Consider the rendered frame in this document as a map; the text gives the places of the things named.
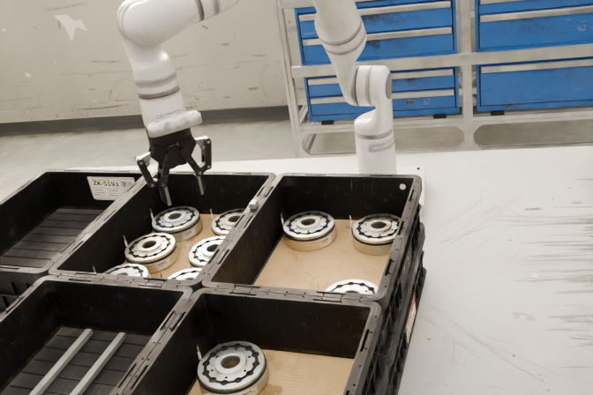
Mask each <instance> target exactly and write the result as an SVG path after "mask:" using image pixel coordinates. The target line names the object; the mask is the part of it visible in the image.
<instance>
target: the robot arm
mask: <svg viewBox="0 0 593 395"><path fill-rule="evenodd" d="M238 1H239V0H148V1H147V0H126V1H124V2H123V3H122V4H121V5H120V6H119V8H118V10H117V14H116V25H117V30H118V32H119V36H120V39H121V41H122V43H123V46H124V50H125V53H126V55H127V57H128V59H129V61H130V64H131V68H132V72H133V77H134V81H135V85H136V88H137V92H138V96H139V105H140V111H141V115H142V118H143V122H144V125H145V128H146V134H147V138H148V142H149V150H148V153H146V154H144V155H142V156H139V155H136V156H135V157H134V160H135V161H136V163H137V165H138V167H139V170H140V172H141V174H142V175H143V177H144V179H145V181H146V183H147V184H148V186H149V187H150V188H151V189H152V188H159V191H160V194H161V199H162V201H163V202H164V203H165V204H168V206H170V205H172V201H171V197H170V194H169V188H168V186H167V180H168V176H169V170H170V169H172V168H175V167H177V166H183V165H185V164H187V163H188V164H189V166H190V167H191V169H192V170H193V171H194V174H193V177H194V181H195V184H196V189H197V192H198V193H199V194H200V195H203V194H204V191H203V190H206V185H205V181H204V176H203V174H204V173H205V172H206V171H207V170H209V169H211V168H212V141H211V139H210V138H209V137H208V136H206V135H203V136H201V138H194V137H193V135H192V134H191V127H192V126H196V125H198V124H201V123H202V118H201V114H200V112H198V111H197V110H191V111H186V107H185V104H184V98H183V95H182V93H181V91H180V87H179V84H178V79H177V75H176V69H175V65H174V64H173V61H172V59H171V58H170V57H169V55H168V53H167V52H166V49H165V47H164V43H163V42H165V41H168V40H169V39H171V38H173V37H175V36H176V35H178V34H180V33H181V32H182V31H184V30H185V29H187V28H188V27H189V26H191V25H193V24H196V23H199V22H201V21H203V20H206V19H209V18H211V17H213V16H216V15H218V14H220V13H223V12H225V11H226V10H228V9H230V8H231V7H232V6H234V5H235V4H236V3H237V2H238ZM311 1H312V3H313V5H314V7H315V9H316V11H317V13H316V16H315V29H316V32H317V34H318V37H319V39H320V41H321V43H322V45H323V47H324V49H325V51H326V52H327V54H328V56H329V58H330V61H331V63H332V65H333V67H334V70H335V73H336V76H337V78H338V81H339V84H340V87H341V90H342V94H343V96H344V98H345V100H346V102H347V103H348V104H350V105H354V106H375V107H376V109H374V110H373V111H370V112H368V113H365V114H362V115H360V116H359V117H358V118H357V119H356V120H355V121H354V132H355V140H356V147H357V162H358V170H359V174H392V175H397V168H396V157H395V146H394V126H393V105H392V79H391V73H390V70H389V69H388V68H387V67H386V66H384V65H355V64H354V62H355V61H356V60H357V59H358V57H359V56H360V54H361V53H362V51H363V49H364V46H365V43H366V31H365V28H364V24H363V21H362V19H361V17H360V14H359V12H358V10H357V7H356V4H355V2H354V0H311ZM196 145H198V147H199V148H200V149H201V163H200V164H199V165H198V163H197V162H196V161H195V160H194V159H193V158H192V156H191V155H192V153H193V151H194V148H195V146H196ZM150 159H154V160H155V161H157V162H158V167H157V171H158V172H157V178H153V177H152V176H151V174H150V172H149V170H148V168H147V167H149V165H150V162H149V161H150Z"/></svg>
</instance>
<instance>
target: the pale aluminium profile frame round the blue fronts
mask: <svg viewBox="0 0 593 395"><path fill-rule="evenodd" d="M272 2H273V7H274V18H275V24H276V30H277V36H278V42H279V48H280V53H281V64H282V70H283V76H284V82H285V87H286V94H287V99H288V105H289V115H290V121H291V127H292V133H293V139H294V145H295V150H296V158H318V157H339V156H357V152H338V153H312V152H310V150H311V148H312V145H313V142H314V140H315V138H316V136H317V134H318V133H326V132H344V131H354V121H347V122H335V121H334V120H328V121H313V122H312V123H306V121H307V119H308V116H309V113H308V107H307V100H306V98H305V99H298V98H297V92H296V86H295V80H294V78H302V77H315V76H326V75H336V73H335V70H334V67H333V65H332V64H331V63H323V64H312V65H300V66H292V62H291V55H290V50H289V38H288V34H295V33H297V27H296V26H288V27H287V26H286V20H285V14H284V9H282V8H281V0H277V3H278V9H279V10H277V9H276V2H275V0H272ZM474 17H475V10H470V0H459V11H457V12H456V18H457V19H459V26H460V52H461V53H460V54H449V55H437V56H415V57H403V58H391V59H379V60H367V61H356V62H354V64H355V65H384V66H386V67H387V68H388V69H389V70H390V71H398V70H411V69H424V68H437V67H448V66H461V70H460V71H458V83H459V84H460V86H462V88H459V107H462V115H457V116H447V114H438V115H433V116H427V117H411V118H395V119H393V126H394V129H411V128H428V127H445V126H456V127H458V128H459V129H460V130H462V131H463V133H464V140H463V141H462V142H461V143H460V144H459V145H458V146H457V147H438V148H418V149H398V150H395V154H400V153H441V152H461V151H482V150H502V149H523V148H544V147H564V146H585V145H587V146H593V141H576V142H557V143H536V144H517V145H480V144H478V143H477V141H476V140H475V139H474V138H473V132H475V130H476V129H477V128H478V127H479V126H482V124H496V123H530V122H547V121H564V120H581V119H593V108H570V109H554V110H538V111H522V112H506V113H504V110H501V111H491V113H490V114H474V115H473V106H476V105H477V97H476V96H474V95H473V94H477V88H476V87H472V81H473V80H474V79H476V77H477V69H473V70H472V67H471V65H473V64H486V63H509V62H521V61H534V60H546V59H558V58H570V57H583V56H593V43H587V44H575V45H564V46H552V47H541V48H518V49H507V50H495V51H484V52H472V53H471V31H470V18H474ZM298 105H303V106H302V108H301V110H300V112H299V109H298ZM304 137H305V138H304Z"/></svg>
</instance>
